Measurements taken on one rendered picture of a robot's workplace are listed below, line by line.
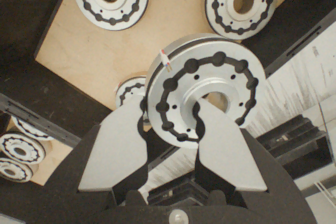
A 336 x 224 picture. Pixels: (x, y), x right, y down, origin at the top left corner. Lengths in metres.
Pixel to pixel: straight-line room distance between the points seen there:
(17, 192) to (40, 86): 0.40
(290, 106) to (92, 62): 0.59
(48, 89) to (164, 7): 0.23
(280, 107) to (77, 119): 0.57
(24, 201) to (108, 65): 0.49
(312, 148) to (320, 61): 0.78
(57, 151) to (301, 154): 1.26
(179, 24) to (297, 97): 0.47
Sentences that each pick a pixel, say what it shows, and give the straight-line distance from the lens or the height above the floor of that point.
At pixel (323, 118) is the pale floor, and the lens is 2.08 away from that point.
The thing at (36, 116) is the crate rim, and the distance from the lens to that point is 0.29.
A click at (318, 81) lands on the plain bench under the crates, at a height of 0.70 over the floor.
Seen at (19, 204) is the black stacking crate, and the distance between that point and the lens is 0.65.
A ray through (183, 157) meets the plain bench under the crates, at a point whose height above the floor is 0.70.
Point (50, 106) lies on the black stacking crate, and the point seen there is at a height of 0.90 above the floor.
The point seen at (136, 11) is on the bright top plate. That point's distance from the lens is 0.25.
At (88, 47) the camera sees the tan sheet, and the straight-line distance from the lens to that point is 0.31.
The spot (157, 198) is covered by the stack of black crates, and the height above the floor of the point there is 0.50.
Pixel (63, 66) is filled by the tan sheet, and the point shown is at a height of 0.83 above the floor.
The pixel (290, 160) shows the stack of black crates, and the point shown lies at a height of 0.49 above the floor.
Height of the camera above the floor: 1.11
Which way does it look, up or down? 61 degrees down
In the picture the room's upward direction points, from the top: 178 degrees clockwise
